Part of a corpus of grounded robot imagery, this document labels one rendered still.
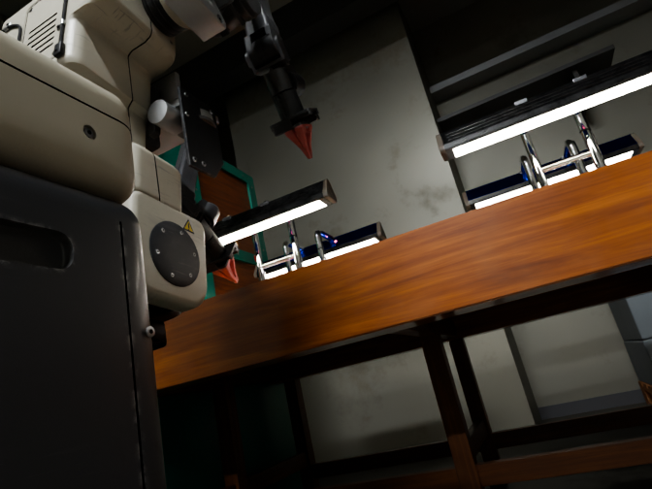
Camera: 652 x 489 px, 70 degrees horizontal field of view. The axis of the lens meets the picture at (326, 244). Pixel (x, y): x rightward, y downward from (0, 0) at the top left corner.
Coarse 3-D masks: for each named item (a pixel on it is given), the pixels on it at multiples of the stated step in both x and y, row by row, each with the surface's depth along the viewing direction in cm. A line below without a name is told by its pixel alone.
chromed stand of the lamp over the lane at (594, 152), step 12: (576, 120) 136; (528, 132) 141; (588, 132) 134; (528, 144) 140; (588, 144) 133; (576, 156) 134; (588, 156) 133; (600, 156) 132; (540, 168) 137; (552, 168) 136; (540, 180) 137
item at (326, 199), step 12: (324, 180) 147; (300, 192) 149; (312, 192) 145; (324, 192) 143; (276, 204) 151; (288, 204) 147; (300, 204) 145; (324, 204) 148; (240, 216) 156; (252, 216) 152; (264, 216) 150; (276, 216) 149; (216, 228) 158; (228, 228) 155; (240, 228) 153
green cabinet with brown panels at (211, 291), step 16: (176, 160) 216; (208, 176) 238; (224, 176) 254; (240, 176) 268; (208, 192) 233; (224, 192) 248; (240, 192) 264; (224, 208) 243; (240, 208) 258; (240, 240) 247; (240, 256) 239; (240, 272) 237; (208, 288) 205; (224, 288) 220
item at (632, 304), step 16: (608, 304) 309; (624, 304) 252; (640, 304) 239; (624, 320) 277; (640, 320) 238; (624, 336) 294; (640, 336) 237; (640, 352) 254; (640, 368) 274; (640, 384) 289
